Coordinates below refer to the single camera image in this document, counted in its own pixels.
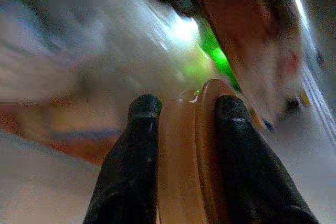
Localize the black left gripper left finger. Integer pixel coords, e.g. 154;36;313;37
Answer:
83;93;164;224

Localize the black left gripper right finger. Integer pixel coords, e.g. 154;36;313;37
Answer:
214;94;320;224

